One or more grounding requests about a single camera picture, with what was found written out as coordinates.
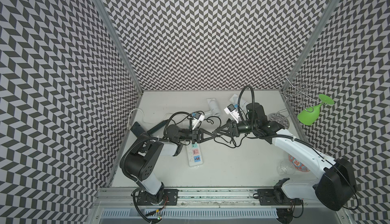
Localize clear drinking glass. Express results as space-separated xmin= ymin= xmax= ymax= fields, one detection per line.
xmin=277 ymin=160 xmax=296 ymax=176

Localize white cable at wall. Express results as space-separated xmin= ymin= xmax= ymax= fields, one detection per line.
xmin=126 ymin=107 xmax=165 ymax=130

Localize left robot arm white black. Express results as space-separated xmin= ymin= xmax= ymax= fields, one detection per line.
xmin=119 ymin=122 xmax=216 ymax=205

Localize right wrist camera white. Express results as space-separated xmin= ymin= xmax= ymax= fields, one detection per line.
xmin=224 ymin=104 xmax=241 ymax=123

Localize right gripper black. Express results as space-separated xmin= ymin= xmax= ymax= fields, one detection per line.
xmin=217 ymin=119 xmax=258 ymax=138

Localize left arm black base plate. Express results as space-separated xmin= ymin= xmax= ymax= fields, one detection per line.
xmin=136 ymin=189 xmax=178 ymax=206

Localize dryer black cord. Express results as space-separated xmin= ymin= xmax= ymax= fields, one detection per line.
xmin=217 ymin=132 xmax=250 ymax=149
xmin=182 ymin=114 xmax=223 ymax=133

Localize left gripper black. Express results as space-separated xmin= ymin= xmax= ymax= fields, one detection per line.
xmin=178 ymin=127 xmax=215 ymax=145

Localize white power strip colourful sockets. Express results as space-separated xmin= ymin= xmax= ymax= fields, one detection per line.
xmin=186 ymin=143 xmax=204 ymax=167

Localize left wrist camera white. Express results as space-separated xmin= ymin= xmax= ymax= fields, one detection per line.
xmin=191 ymin=112 xmax=205 ymax=130

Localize colourful patterned ceramic bowl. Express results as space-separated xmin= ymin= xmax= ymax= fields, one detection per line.
xmin=288 ymin=155 xmax=310 ymax=172

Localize white blow dryer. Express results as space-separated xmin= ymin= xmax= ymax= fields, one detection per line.
xmin=205 ymin=98 xmax=221 ymax=118
xmin=230 ymin=94 xmax=249 ymax=110

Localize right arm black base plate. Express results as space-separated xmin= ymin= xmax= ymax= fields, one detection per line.
xmin=252 ymin=188 xmax=302 ymax=207

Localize metal wire glass rack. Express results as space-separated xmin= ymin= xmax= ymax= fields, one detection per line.
xmin=280 ymin=72 xmax=320 ymax=109

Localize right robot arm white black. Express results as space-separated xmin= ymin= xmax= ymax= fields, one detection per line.
xmin=215 ymin=85 xmax=358 ymax=211

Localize aluminium front rail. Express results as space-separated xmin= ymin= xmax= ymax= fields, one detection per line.
xmin=95 ymin=187 xmax=327 ymax=208

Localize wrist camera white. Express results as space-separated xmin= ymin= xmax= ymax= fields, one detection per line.
xmin=191 ymin=112 xmax=205 ymax=130
xmin=224 ymin=104 xmax=241 ymax=123

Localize green plastic wine glass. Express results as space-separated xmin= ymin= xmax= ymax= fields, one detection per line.
xmin=297 ymin=94 xmax=335 ymax=126

